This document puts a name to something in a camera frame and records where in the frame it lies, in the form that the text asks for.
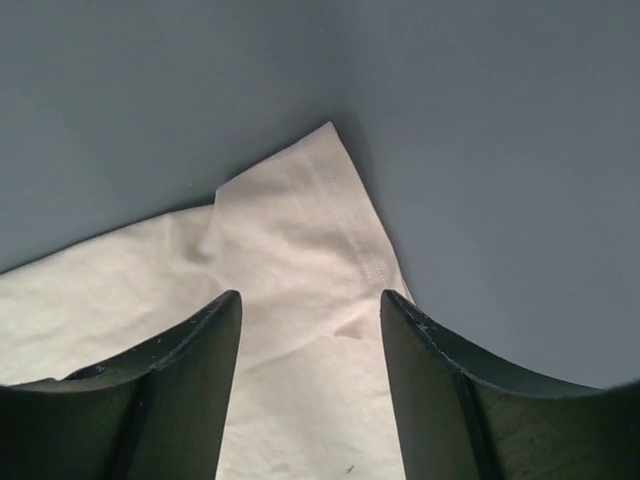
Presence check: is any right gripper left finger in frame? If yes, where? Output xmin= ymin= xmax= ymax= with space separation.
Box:
xmin=1 ymin=290 xmax=242 ymax=479

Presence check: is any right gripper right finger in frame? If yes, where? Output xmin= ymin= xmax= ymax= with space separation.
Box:
xmin=380 ymin=290 xmax=639 ymax=479

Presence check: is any beige t shirt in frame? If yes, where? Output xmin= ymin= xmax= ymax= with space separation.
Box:
xmin=1 ymin=124 xmax=406 ymax=479

